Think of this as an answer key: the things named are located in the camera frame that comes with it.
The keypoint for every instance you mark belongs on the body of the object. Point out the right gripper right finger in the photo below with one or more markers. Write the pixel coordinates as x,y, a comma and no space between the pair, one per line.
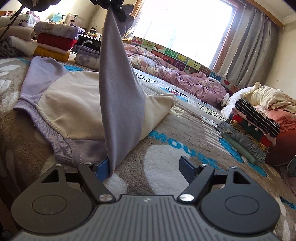
198,178

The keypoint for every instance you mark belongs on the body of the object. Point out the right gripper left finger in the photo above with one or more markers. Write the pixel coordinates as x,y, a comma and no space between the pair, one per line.
94,188

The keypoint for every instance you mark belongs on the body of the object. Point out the lilac and cream sweatshirt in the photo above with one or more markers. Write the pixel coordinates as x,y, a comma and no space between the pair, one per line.
92,116

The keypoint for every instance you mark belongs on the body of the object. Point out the brown Mickey Mouse blanket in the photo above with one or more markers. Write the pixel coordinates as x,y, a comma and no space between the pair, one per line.
152,167

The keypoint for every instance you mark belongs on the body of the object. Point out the folded green garment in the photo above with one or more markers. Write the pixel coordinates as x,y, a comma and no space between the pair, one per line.
239,148

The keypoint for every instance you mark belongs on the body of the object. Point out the folded grey flower garment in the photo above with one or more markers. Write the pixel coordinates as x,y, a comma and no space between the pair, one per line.
87,57

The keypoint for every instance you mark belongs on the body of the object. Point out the folded red sweater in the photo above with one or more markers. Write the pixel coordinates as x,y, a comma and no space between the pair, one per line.
56,41

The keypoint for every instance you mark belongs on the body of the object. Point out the folded lilac grey sweater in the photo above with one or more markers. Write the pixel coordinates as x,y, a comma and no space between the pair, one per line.
61,30

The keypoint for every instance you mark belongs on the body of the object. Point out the black white striped garment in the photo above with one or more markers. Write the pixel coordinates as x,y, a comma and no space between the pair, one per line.
257,118

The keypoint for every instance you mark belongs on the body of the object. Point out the colourful alphabet foam mat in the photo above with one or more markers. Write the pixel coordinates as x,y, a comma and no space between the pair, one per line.
182,62

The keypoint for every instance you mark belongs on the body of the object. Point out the pink crumpled quilt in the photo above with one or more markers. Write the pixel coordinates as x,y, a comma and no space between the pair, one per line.
206,89

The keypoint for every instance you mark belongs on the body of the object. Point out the folded yellow sweater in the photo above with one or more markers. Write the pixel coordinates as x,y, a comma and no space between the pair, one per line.
51,54

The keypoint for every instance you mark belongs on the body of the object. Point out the cream white duvet pile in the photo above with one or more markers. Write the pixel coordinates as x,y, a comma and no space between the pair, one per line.
266,97

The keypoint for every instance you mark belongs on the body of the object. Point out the grey curtain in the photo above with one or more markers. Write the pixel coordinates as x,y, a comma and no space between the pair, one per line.
253,56

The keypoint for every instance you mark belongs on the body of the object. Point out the wooden window frame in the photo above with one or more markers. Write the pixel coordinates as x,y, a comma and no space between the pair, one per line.
200,30

